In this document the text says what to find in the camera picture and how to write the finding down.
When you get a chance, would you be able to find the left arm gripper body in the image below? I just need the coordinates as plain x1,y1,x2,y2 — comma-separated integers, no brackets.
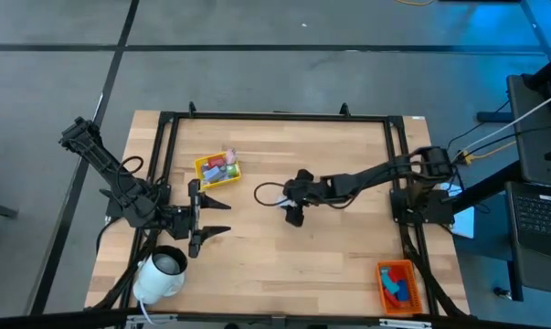
164,178,203,260

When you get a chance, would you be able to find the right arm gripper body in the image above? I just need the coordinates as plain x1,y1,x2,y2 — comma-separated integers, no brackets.
281,175,326,209

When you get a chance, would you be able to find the yellow plastic basket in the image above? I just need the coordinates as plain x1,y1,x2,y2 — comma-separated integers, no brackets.
194,152,243,191

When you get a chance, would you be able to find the teal plastic case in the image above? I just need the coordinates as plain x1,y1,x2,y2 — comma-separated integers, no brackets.
379,268,400,295

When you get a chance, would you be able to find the blue plastic case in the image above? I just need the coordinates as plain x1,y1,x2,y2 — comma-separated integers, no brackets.
395,281,412,303

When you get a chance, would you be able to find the white spot lamp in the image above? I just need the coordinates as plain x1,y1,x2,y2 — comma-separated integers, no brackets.
132,245,188,306

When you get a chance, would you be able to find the orange plastic basket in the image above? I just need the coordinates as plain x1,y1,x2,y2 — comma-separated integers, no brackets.
376,259,424,316

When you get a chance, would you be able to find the black desk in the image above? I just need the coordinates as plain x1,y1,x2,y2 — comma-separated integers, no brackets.
452,49,551,302

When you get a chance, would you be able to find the dark laptop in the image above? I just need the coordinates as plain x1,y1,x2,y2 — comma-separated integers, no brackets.
504,72,551,298

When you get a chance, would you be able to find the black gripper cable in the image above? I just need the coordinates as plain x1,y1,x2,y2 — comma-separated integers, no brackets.
253,181,288,207

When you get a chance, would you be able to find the black aluminium table frame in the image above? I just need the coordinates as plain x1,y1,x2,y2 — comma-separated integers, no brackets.
91,101,471,329

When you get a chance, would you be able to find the white lamp cable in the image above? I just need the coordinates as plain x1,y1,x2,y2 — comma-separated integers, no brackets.
138,299,160,326

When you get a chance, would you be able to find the yellow plug cable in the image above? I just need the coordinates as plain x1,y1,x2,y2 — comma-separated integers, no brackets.
457,141,518,165

